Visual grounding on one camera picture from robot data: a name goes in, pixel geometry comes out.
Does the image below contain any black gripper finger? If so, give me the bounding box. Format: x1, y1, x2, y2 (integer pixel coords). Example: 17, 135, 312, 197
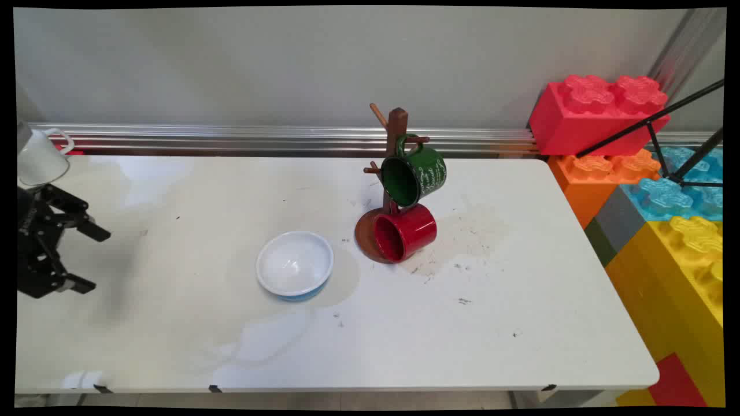
39, 185, 112, 243
35, 254, 97, 299

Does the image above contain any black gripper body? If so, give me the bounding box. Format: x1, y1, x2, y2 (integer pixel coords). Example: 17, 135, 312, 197
17, 185, 64, 299

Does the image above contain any green mug with white print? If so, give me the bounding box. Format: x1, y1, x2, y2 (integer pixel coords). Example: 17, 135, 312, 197
380, 134, 447, 209

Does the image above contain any white bowl with blue outside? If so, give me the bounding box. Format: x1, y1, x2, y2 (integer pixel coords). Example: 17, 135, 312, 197
256, 231, 335, 302

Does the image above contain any wooden mug tree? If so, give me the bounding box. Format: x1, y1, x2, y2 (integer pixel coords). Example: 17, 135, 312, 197
354, 103, 431, 265

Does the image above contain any red mug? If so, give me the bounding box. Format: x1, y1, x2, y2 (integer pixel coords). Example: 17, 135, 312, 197
373, 203, 438, 263

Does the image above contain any red giant toy brick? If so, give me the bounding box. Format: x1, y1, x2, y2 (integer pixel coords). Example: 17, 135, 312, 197
528, 75, 671, 157

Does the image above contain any orange giant toy brick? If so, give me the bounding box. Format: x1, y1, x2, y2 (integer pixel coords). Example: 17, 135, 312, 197
547, 149, 661, 229

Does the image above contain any dark green giant toy brick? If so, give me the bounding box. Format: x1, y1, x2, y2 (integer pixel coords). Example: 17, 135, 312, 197
584, 218, 618, 268

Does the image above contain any grey giant toy brick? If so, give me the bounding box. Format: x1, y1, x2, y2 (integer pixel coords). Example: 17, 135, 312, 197
594, 185, 648, 252

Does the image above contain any light blue giant toy brick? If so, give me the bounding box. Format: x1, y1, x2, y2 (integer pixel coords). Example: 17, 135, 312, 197
620, 146, 723, 222

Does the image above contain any yellow giant toy brick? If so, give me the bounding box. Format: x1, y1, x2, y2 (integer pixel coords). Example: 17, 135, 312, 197
604, 216, 724, 407

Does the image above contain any black tripod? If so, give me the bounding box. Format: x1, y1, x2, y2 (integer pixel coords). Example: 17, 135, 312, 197
575, 78, 724, 188

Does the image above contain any aluminium rail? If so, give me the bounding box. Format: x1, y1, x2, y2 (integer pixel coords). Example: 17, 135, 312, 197
29, 122, 717, 157

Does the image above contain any slanted aluminium post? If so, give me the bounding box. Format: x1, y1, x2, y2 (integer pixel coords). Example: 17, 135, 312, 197
647, 9, 726, 99

